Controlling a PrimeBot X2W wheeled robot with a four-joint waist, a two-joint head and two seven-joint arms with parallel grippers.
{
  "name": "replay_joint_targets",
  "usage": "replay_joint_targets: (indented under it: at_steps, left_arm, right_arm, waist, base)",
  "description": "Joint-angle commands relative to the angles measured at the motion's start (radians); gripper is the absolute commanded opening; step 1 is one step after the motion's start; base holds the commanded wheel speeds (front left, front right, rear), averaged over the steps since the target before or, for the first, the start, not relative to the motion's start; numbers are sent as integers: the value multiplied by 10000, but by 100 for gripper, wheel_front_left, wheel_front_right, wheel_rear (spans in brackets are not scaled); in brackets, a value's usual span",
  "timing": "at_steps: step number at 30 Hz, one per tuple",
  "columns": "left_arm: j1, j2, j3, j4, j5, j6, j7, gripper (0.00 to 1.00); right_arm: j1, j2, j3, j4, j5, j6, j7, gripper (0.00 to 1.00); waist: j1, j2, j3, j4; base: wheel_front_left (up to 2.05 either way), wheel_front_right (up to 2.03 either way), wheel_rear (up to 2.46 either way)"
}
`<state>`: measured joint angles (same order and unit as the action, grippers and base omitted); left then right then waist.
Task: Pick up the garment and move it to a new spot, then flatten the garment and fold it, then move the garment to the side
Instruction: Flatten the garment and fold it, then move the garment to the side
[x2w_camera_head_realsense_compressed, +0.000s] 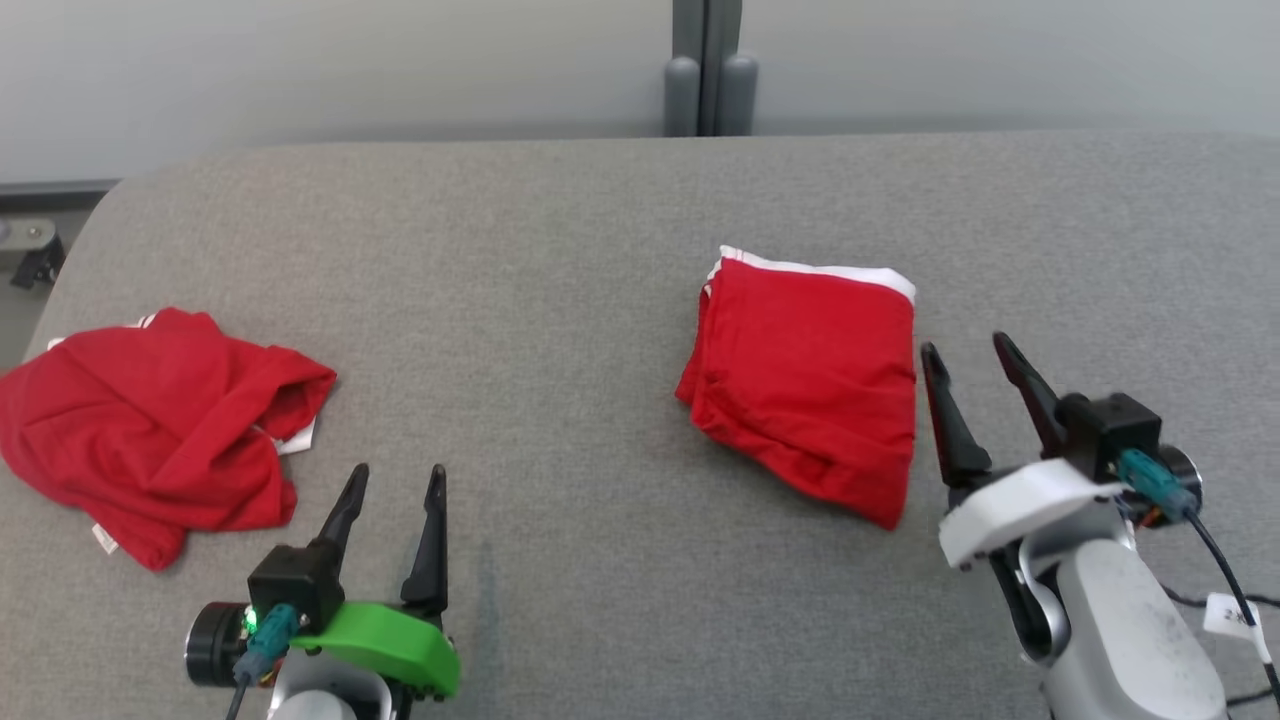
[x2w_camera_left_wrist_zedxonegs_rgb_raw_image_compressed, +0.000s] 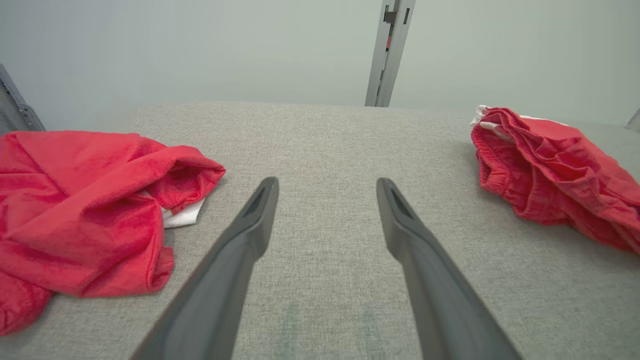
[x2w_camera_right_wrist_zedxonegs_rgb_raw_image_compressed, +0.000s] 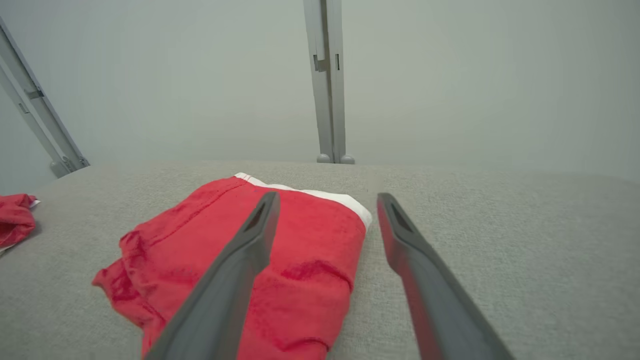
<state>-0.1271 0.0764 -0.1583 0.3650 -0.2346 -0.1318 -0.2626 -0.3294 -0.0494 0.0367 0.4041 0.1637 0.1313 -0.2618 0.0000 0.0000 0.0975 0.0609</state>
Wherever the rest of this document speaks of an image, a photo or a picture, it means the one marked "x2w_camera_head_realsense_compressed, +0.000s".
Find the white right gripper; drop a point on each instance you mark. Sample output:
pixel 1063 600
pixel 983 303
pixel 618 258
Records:
pixel 1020 500

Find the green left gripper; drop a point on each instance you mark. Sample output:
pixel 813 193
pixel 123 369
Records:
pixel 390 640

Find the red shorts with white trim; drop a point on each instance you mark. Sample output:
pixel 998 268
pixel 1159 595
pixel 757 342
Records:
pixel 810 380

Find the red jersey with white stripes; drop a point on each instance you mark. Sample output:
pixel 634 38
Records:
pixel 140 430

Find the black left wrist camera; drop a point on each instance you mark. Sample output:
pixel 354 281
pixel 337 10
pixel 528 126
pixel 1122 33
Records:
pixel 290 590

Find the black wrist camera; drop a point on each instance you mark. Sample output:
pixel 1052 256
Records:
pixel 290 590
pixel 1115 430

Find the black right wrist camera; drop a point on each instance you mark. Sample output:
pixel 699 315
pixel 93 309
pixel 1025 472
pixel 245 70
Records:
pixel 1115 430

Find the grey vertical post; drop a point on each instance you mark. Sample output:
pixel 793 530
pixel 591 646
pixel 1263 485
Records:
pixel 710 90

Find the black and grey metal bracket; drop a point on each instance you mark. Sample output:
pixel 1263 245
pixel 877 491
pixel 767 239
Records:
pixel 35 255

